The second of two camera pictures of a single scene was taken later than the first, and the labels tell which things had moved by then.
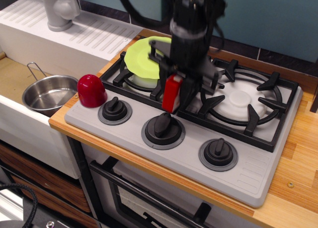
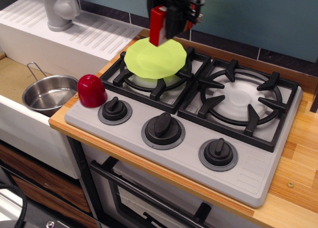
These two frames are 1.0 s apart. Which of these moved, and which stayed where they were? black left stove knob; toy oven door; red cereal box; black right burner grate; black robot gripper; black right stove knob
Moved: black robot gripper; red cereal box
Stayed: toy oven door; black right stove knob; black right burner grate; black left stove knob
